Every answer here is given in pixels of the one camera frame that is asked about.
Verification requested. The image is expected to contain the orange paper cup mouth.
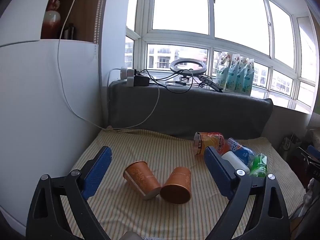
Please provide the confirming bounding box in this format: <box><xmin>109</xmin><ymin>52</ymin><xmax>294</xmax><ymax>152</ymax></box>
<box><xmin>160</xmin><ymin>166</ymin><xmax>191</xmax><ymax>205</ymax></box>

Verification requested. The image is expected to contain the orange paper cup white base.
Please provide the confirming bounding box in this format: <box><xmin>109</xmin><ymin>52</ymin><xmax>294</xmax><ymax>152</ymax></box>
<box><xmin>123</xmin><ymin>161</ymin><xmax>162</xmax><ymax>200</ymax></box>

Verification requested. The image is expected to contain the green plastic bottle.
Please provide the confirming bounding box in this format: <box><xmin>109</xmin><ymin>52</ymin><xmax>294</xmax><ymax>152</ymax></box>
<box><xmin>249</xmin><ymin>153</ymin><xmax>267</xmax><ymax>178</ymax></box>

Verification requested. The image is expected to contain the white plastic bottle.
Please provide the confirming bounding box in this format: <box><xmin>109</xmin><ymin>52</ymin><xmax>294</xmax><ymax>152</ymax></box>
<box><xmin>221</xmin><ymin>151</ymin><xmax>250</xmax><ymax>174</ymax></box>

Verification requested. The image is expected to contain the blue drink bottle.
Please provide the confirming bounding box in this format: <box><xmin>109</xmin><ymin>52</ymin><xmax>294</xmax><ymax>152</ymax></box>
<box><xmin>227</xmin><ymin>138</ymin><xmax>255</xmax><ymax>167</ymax></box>

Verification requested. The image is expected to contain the orange snack bottle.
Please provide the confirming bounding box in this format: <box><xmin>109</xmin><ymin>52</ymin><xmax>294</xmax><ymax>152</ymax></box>
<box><xmin>193</xmin><ymin>132</ymin><xmax>229</xmax><ymax>155</ymax></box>

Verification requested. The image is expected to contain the white cabinet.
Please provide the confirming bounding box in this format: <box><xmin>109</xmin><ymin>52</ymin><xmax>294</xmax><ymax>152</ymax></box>
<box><xmin>1</xmin><ymin>0</ymin><xmax>101</xmax><ymax>233</ymax></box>

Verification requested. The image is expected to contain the refill pouch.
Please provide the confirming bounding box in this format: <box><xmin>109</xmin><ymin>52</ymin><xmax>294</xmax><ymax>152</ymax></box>
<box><xmin>215</xmin><ymin>52</ymin><xmax>232</xmax><ymax>90</ymax></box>
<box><xmin>242</xmin><ymin>59</ymin><xmax>254</xmax><ymax>96</ymax></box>
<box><xmin>225</xmin><ymin>54</ymin><xmax>240</xmax><ymax>91</ymax></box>
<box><xmin>234</xmin><ymin>57</ymin><xmax>249</xmax><ymax>93</ymax></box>

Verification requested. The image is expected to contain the grey sofa backrest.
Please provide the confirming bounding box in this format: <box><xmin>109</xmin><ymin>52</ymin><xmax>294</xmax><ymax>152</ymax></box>
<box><xmin>108</xmin><ymin>81</ymin><xmax>273</xmax><ymax>140</ymax></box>

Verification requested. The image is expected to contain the black power adapter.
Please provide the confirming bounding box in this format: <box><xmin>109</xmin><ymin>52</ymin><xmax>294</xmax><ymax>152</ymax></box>
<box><xmin>133</xmin><ymin>75</ymin><xmax>150</xmax><ymax>87</ymax></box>

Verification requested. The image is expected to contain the white power strip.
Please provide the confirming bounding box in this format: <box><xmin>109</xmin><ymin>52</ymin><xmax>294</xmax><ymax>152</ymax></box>
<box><xmin>120</xmin><ymin>68</ymin><xmax>136</xmax><ymax>87</ymax></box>

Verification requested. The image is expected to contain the white charging cable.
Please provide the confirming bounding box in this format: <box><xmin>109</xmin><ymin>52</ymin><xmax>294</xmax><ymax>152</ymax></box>
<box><xmin>57</xmin><ymin>0</ymin><xmax>161</xmax><ymax>131</ymax></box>

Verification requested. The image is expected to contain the black tripod handle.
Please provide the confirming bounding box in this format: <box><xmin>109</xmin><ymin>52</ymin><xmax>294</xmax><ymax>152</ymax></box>
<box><xmin>198</xmin><ymin>75</ymin><xmax>222</xmax><ymax>93</ymax></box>

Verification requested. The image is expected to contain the ring light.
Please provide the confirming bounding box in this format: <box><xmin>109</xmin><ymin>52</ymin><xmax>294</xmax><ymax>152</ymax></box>
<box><xmin>170</xmin><ymin>59</ymin><xmax>207</xmax><ymax>76</ymax></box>

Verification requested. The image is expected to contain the window frame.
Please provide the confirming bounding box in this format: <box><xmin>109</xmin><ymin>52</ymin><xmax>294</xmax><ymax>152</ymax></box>
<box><xmin>125</xmin><ymin>0</ymin><xmax>319</xmax><ymax>113</ymax></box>

